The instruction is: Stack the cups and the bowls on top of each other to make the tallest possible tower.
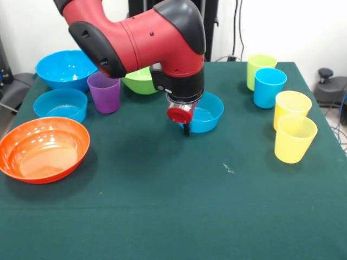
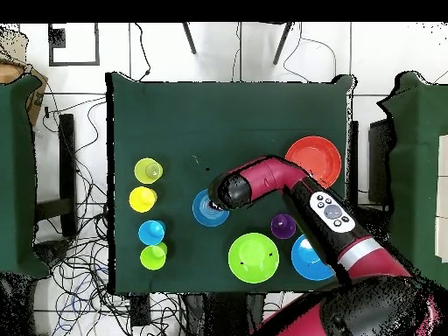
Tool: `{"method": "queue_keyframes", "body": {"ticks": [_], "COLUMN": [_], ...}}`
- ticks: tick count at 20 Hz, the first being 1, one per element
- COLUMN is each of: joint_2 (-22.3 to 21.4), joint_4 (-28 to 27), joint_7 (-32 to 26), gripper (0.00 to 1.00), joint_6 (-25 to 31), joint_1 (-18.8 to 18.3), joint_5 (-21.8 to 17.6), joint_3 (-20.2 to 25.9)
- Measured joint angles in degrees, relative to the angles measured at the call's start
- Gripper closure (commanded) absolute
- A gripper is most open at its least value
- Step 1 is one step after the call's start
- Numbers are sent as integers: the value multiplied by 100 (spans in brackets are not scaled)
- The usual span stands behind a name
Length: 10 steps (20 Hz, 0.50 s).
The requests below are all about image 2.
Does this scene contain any black floor stand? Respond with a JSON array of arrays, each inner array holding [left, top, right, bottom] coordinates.
[[33, 113, 79, 239]]

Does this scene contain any green cup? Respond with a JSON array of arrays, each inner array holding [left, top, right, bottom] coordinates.
[[139, 241, 169, 271]]

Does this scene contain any blue cup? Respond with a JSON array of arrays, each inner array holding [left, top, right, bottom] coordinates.
[[137, 219, 167, 247]]

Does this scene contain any black box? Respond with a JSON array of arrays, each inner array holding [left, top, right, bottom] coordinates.
[[367, 118, 395, 206]]

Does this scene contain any large blue bowl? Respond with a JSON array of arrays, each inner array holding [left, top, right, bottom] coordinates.
[[290, 233, 337, 282]]

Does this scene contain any black power strip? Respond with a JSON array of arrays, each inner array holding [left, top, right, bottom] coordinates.
[[129, 294, 152, 328]]

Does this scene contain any black cable with plug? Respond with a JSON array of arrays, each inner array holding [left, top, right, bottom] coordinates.
[[134, 22, 152, 82]]

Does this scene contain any yellow cup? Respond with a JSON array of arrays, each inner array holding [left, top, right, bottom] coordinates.
[[128, 185, 158, 214], [133, 157, 165, 186]]

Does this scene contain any orange bowl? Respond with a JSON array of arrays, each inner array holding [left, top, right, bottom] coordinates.
[[283, 135, 343, 190]]

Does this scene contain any green cloth covered table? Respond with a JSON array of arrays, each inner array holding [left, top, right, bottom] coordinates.
[[377, 71, 448, 294], [0, 74, 50, 279]]

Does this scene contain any purple cup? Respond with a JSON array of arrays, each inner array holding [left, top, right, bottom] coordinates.
[[269, 213, 298, 241]]

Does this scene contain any black tripod leg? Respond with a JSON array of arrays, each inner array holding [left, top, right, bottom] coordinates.
[[271, 22, 294, 67], [181, 22, 198, 56]]

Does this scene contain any cardboard box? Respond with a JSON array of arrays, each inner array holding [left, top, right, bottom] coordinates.
[[0, 27, 49, 127]]

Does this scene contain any tangle of cables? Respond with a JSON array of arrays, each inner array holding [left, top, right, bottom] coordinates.
[[32, 94, 186, 336]]

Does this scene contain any dark green tablecloth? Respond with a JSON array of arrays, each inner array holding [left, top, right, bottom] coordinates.
[[105, 72, 358, 295]]

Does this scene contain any black square floor frame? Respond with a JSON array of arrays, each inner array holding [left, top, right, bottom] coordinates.
[[47, 22, 101, 67]]

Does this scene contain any small blue bowl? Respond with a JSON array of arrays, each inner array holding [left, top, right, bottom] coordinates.
[[191, 188, 231, 228]]

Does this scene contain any green bowl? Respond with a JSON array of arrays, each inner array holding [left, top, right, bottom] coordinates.
[[227, 232, 280, 284]]

